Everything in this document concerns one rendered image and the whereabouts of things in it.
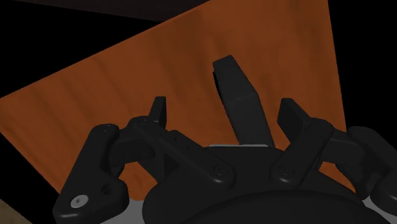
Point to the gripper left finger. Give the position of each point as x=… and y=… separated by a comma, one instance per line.
x=102, y=161

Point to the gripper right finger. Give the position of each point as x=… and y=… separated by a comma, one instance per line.
x=305, y=145

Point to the orange-brown wooden table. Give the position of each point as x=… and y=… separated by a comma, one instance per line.
x=155, y=62

